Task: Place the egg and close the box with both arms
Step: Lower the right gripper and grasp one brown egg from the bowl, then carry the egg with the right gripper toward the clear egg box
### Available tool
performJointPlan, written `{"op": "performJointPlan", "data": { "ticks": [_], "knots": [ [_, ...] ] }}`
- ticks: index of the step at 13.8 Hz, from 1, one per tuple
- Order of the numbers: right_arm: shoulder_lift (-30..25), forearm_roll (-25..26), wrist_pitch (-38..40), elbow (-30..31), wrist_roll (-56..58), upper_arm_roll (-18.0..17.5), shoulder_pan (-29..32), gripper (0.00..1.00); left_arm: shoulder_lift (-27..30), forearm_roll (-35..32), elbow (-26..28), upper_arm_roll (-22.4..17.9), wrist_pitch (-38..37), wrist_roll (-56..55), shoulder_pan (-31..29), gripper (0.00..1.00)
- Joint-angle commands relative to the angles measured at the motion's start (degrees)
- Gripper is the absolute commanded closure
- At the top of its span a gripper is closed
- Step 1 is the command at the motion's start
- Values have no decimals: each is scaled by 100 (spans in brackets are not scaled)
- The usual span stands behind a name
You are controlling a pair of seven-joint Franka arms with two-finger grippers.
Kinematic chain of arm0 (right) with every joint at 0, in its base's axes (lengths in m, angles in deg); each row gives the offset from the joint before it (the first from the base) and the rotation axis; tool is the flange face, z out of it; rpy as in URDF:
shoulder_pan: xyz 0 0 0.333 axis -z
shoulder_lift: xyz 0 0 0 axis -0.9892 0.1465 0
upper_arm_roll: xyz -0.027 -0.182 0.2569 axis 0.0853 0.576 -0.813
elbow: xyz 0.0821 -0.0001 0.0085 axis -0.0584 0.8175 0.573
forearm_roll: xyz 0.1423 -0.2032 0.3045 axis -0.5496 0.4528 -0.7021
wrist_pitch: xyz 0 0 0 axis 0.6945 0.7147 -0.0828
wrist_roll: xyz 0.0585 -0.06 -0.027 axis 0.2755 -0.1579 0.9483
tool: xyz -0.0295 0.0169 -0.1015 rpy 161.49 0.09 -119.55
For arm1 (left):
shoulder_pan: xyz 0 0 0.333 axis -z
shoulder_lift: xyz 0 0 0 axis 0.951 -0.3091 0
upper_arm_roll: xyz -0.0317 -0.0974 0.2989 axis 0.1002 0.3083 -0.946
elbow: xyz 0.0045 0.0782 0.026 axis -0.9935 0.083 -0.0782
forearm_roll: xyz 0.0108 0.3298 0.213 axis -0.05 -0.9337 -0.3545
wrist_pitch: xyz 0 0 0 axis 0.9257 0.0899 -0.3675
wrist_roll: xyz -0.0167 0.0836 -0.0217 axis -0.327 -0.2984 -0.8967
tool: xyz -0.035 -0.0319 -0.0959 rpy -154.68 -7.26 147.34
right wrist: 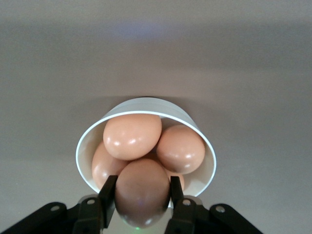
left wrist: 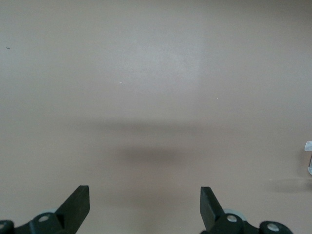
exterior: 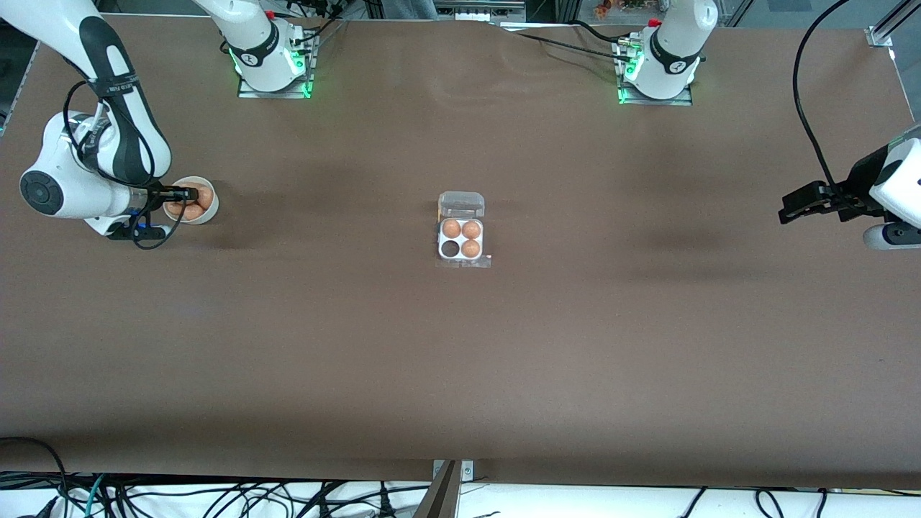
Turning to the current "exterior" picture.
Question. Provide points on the clear plastic egg box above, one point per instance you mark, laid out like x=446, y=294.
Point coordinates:
x=461, y=204

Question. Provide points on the orange background object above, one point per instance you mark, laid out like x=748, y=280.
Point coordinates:
x=603, y=8

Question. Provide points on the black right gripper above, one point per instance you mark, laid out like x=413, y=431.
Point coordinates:
x=160, y=193

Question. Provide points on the dark slanted beam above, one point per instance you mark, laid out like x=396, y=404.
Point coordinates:
x=440, y=496

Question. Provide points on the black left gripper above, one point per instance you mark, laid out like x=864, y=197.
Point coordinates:
x=858, y=183

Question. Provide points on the white round bowl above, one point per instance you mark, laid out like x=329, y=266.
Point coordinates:
x=211, y=214

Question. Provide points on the metal table edge bracket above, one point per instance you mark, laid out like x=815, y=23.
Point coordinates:
x=467, y=470

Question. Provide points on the aluminium frame profile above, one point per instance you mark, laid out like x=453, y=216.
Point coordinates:
x=888, y=25

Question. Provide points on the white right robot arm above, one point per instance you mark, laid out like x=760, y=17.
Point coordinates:
x=72, y=194

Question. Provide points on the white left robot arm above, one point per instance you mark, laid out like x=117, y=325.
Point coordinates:
x=676, y=43

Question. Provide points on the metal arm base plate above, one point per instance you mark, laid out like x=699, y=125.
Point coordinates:
x=302, y=90
x=683, y=101

